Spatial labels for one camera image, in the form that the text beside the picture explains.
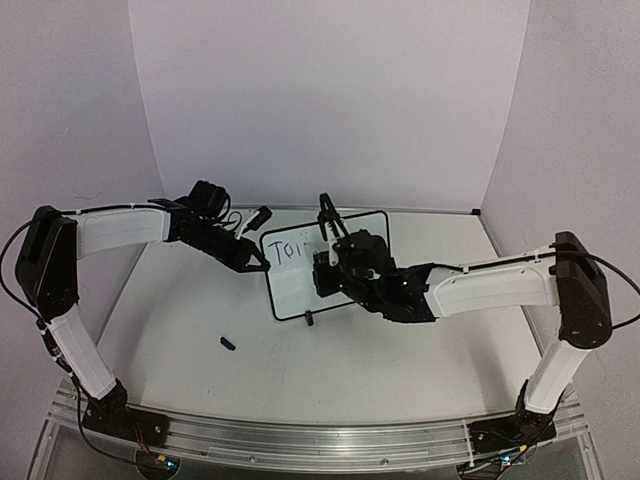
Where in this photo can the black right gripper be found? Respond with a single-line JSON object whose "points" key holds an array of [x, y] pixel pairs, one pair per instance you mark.
{"points": [[331, 239]]}

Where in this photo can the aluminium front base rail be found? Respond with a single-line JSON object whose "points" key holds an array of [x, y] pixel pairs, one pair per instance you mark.
{"points": [[170, 445]]}

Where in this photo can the white whiteboard with black frame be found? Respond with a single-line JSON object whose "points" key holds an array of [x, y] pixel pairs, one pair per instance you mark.
{"points": [[289, 241]]}

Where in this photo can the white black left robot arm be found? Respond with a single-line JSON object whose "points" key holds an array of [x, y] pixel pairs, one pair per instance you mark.
{"points": [[48, 271]]}

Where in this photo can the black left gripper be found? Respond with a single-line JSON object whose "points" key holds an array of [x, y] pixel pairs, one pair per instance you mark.
{"points": [[241, 254]]}

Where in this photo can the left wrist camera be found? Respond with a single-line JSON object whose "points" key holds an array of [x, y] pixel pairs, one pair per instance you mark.
{"points": [[256, 219]]}

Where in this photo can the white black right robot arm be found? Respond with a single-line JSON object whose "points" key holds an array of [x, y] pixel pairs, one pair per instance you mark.
{"points": [[562, 275]]}

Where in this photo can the blue marker cap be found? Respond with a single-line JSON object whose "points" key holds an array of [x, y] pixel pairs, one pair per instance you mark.
{"points": [[227, 344]]}

